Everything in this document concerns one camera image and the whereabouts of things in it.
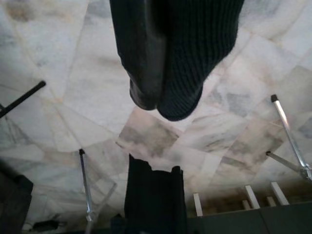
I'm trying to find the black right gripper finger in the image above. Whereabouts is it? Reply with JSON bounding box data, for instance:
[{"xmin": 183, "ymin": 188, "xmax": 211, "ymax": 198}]
[{"xmin": 109, "ymin": 0, "xmax": 169, "ymax": 112}]

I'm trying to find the dark navy polo shirt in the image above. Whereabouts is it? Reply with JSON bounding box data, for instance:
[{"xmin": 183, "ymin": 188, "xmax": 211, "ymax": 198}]
[{"xmin": 157, "ymin": 0, "xmax": 246, "ymax": 122}]

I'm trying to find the black folding chair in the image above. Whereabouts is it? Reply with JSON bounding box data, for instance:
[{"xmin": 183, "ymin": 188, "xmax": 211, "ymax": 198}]
[{"xmin": 0, "ymin": 80, "xmax": 47, "ymax": 120}]

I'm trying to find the silver clothes rack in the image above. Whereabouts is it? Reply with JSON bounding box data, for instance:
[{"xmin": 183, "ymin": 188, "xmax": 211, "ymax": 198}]
[{"xmin": 78, "ymin": 94, "xmax": 312, "ymax": 234}]

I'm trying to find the small black floor item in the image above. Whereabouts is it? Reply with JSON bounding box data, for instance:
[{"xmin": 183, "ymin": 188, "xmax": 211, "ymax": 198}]
[{"xmin": 32, "ymin": 219, "xmax": 67, "ymax": 232}]

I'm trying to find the black TV console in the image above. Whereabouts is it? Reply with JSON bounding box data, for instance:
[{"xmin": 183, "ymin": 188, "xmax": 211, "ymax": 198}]
[{"xmin": 192, "ymin": 181, "xmax": 312, "ymax": 234}]

